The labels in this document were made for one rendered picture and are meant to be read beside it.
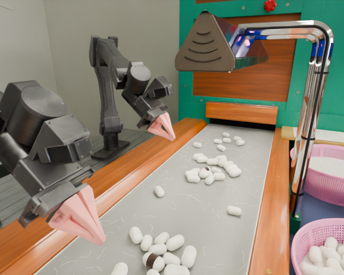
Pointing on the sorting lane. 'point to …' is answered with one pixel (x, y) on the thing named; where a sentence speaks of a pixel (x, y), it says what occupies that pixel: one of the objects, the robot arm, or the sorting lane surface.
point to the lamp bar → (218, 47)
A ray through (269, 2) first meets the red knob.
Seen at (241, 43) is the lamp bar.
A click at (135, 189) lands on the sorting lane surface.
